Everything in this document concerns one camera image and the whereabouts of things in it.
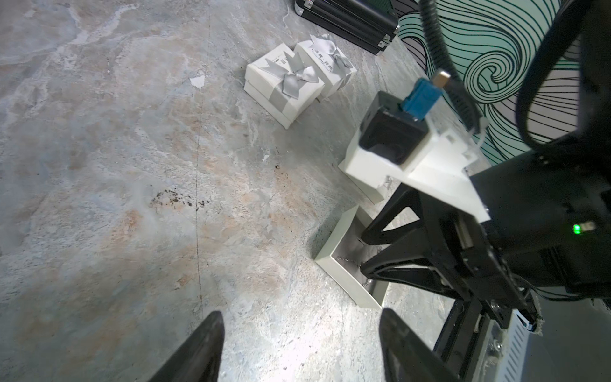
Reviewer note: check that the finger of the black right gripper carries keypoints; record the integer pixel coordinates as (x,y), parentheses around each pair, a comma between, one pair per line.
(404,197)
(406,262)

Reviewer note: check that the black aluminium case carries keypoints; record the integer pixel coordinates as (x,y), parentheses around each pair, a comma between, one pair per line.
(371,25)

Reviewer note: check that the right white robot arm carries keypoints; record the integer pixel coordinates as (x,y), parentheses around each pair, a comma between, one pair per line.
(541,219)

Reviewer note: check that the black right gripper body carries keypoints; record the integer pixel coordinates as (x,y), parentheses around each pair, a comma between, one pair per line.
(461,253)

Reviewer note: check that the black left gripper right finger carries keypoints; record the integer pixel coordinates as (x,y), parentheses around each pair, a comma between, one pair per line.
(405,356)

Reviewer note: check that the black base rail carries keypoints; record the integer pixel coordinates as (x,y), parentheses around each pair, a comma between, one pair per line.
(470,343)

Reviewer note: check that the white slotted cable duct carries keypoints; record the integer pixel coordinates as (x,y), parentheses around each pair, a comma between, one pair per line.
(514,350)

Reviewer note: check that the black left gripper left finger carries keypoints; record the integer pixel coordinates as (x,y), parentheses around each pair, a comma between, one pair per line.
(198,359)

